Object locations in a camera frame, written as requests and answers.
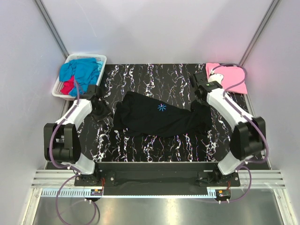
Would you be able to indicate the white plastic basket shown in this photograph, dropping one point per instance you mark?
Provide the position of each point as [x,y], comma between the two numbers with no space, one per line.
[56,91]

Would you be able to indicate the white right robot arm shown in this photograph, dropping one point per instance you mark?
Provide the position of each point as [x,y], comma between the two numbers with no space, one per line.
[248,132]

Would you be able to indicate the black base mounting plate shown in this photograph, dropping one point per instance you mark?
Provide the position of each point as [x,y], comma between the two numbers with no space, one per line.
[141,179]

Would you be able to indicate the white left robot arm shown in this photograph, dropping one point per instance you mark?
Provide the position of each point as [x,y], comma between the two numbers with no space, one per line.
[61,142]

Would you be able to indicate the red t-shirt in basket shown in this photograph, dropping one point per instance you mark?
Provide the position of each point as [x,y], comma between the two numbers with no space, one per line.
[68,86]

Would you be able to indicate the folded pink t-shirt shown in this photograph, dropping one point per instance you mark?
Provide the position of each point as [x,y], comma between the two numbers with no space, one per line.
[234,77]

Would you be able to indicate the black t-shirt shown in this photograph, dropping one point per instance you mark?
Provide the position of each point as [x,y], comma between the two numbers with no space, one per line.
[142,115]

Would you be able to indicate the aluminium frame rail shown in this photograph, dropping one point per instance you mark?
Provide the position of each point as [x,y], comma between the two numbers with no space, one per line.
[49,182]

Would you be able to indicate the blue t-shirt in basket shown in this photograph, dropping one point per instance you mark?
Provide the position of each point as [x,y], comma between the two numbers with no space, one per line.
[85,71]

